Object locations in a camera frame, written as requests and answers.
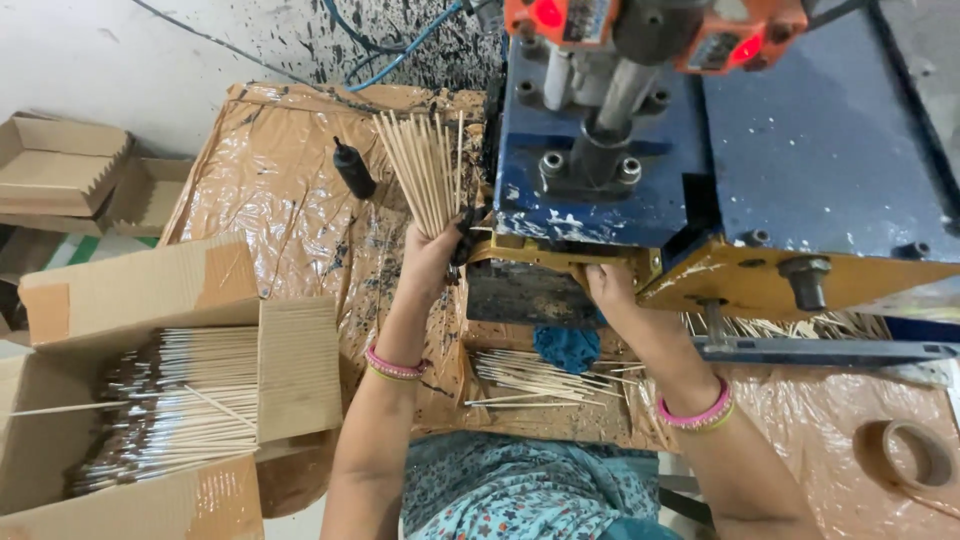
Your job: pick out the person's right hand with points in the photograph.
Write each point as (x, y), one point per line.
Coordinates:
(611, 289)

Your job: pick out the person's left hand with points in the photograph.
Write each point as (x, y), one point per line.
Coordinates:
(429, 256)

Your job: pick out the person's right fingers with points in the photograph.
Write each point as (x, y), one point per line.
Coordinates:
(600, 276)

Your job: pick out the person's left fingers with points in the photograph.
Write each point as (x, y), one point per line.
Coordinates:
(466, 232)

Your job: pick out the bundle of bare bamboo sticks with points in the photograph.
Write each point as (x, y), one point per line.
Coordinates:
(424, 169)

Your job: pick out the blue cloth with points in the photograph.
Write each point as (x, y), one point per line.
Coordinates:
(566, 346)

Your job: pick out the pile of loose bamboo sticks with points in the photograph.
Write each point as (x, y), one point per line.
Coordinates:
(540, 379)

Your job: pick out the black squeeze bottle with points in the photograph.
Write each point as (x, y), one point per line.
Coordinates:
(354, 169)

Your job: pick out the brown plastic sheet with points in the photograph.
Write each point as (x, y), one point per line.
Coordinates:
(315, 225)

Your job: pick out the pink bangles on left wrist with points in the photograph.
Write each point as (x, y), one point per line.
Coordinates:
(394, 367)

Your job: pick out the pink bangles on wrist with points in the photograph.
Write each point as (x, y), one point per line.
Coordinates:
(699, 414)
(394, 367)

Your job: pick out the pink bangles on right wrist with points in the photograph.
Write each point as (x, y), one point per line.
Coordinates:
(699, 414)

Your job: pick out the blue incense stick machine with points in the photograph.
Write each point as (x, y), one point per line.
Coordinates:
(720, 150)

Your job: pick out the heap of sticks under machine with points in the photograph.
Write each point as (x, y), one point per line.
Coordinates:
(795, 326)

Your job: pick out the person's floral blue clothing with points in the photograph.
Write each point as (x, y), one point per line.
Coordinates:
(525, 487)

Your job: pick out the pile of coated incense sticks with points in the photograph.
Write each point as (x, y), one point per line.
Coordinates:
(180, 405)

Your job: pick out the open cardboard box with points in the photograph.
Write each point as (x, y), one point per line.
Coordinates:
(150, 390)

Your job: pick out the roll of brown tape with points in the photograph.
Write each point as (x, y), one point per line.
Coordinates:
(911, 454)

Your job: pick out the empty flat cardboard boxes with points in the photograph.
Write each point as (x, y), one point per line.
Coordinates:
(67, 176)

